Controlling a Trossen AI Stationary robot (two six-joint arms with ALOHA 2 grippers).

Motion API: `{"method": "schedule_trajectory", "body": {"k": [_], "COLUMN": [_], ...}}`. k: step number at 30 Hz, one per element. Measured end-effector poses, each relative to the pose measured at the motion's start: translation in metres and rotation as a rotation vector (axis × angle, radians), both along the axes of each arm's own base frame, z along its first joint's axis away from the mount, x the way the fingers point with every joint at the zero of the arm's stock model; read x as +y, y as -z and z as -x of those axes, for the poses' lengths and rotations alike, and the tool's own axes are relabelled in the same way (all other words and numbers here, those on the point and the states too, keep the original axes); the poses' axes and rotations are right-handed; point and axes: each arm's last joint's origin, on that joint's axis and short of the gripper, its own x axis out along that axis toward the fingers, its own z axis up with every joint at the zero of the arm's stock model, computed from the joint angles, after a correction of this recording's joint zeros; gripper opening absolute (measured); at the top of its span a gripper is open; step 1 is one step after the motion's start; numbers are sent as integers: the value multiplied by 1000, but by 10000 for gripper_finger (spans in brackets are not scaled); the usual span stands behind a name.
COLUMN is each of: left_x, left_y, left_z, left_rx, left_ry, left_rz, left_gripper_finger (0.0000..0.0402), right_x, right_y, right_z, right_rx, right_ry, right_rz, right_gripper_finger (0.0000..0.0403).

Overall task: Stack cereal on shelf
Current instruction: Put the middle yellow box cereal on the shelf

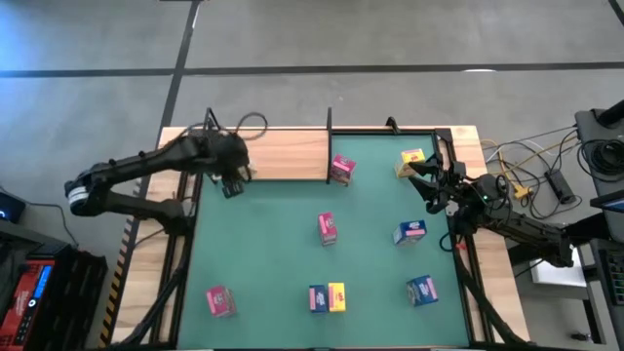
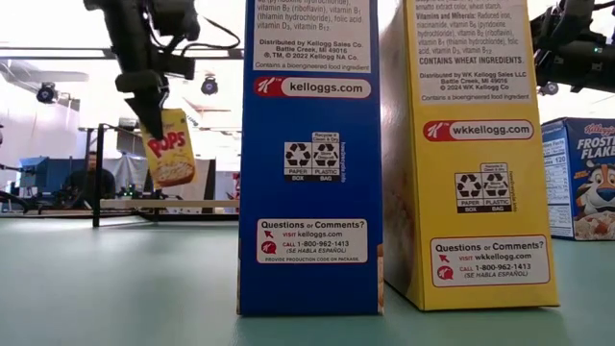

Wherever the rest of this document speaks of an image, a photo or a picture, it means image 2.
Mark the blue Frosted Flakes cereal box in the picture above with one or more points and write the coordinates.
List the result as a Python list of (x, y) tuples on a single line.
[(581, 158), (312, 182)]

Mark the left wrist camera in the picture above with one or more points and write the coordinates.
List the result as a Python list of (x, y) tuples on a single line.
[(180, 66)]

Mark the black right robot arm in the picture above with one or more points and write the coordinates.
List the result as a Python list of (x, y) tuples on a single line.
[(576, 62)]

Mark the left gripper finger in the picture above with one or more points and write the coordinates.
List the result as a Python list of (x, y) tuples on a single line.
[(151, 113)]

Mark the yellow Corn Pops cereal box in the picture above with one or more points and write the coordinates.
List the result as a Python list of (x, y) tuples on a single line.
[(170, 158), (480, 192)]

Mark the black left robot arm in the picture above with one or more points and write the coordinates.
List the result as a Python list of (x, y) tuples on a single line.
[(178, 19)]

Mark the blue partition panel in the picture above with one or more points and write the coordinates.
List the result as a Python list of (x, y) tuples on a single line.
[(48, 173)]

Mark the green table mat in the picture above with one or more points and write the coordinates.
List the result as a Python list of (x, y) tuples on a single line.
[(120, 288)]

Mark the grey tarp curtain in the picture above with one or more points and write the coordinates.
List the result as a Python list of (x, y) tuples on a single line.
[(126, 170)]

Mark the person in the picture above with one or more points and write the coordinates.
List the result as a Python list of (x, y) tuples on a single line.
[(89, 185)]

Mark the wooden shelf with black frame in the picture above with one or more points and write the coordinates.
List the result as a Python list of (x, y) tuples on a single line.
[(192, 204)]

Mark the black ceiling spotlight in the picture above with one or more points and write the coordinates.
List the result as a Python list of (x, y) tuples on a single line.
[(46, 92), (548, 88), (209, 85)]

